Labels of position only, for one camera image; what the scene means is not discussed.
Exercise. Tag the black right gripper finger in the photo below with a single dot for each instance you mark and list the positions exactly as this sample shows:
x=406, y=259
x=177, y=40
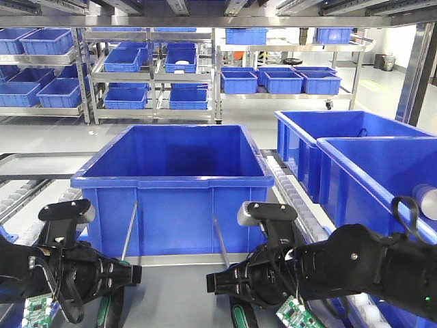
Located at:
x=231, y=281

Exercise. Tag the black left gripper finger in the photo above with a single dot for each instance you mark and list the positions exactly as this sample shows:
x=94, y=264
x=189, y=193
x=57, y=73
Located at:
x=125, y=274

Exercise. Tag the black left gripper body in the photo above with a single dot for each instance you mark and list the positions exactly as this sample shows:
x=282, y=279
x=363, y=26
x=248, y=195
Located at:
x=90, y=270

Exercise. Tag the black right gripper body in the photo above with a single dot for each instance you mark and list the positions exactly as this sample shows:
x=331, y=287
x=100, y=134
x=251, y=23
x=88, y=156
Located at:
x=266, y=278

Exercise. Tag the green black cross screwdriver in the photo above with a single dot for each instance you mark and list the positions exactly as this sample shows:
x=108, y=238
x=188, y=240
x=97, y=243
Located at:
x=112, y=305

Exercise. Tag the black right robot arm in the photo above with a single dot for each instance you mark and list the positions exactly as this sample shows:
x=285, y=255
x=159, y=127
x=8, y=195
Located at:
x=352, y=260

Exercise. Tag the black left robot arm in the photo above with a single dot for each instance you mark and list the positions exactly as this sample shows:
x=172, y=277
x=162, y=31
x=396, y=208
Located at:
x=31, y=271

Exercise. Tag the green circuit board right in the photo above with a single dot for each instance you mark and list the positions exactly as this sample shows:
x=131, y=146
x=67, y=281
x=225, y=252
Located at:
x=293, y=314

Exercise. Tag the green circuit board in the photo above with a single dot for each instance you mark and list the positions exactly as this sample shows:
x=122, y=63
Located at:
x=37, y=311
x=293, y=314

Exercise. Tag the green circuit board left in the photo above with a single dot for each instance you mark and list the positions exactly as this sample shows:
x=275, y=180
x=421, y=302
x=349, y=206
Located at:
x=37, y=311

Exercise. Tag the large blue plastic bin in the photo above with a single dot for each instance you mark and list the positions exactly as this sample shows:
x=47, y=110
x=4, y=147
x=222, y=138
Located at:
x=174, y=189

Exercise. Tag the blue bin right far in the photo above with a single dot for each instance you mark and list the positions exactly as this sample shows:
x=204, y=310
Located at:
x=306, y=138

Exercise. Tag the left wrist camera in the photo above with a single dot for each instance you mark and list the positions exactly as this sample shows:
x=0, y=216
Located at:
x=80, y=209

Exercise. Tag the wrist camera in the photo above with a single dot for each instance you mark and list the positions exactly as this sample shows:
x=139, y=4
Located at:
x=252, y=213
x=80, y=209

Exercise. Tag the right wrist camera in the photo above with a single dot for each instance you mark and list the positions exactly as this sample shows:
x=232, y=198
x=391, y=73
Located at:
x=252, y=213

